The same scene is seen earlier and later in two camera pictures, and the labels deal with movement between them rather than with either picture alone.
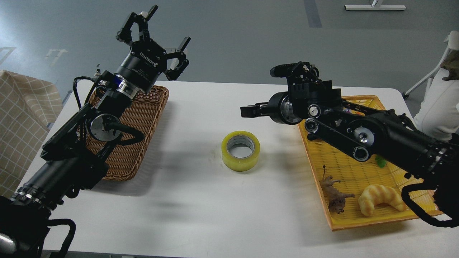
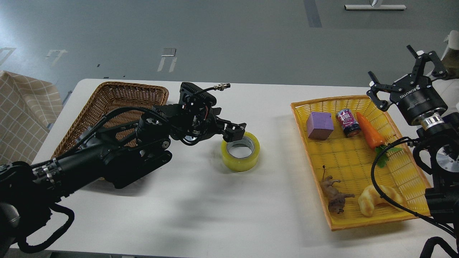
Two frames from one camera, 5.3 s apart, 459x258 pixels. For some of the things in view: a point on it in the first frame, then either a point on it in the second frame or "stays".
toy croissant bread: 375,194 stays
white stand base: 375,7 stays
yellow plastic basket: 355,194 stays
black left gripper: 146,60 to 193,122
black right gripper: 279,109 to 419,95
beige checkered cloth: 29,106 stays
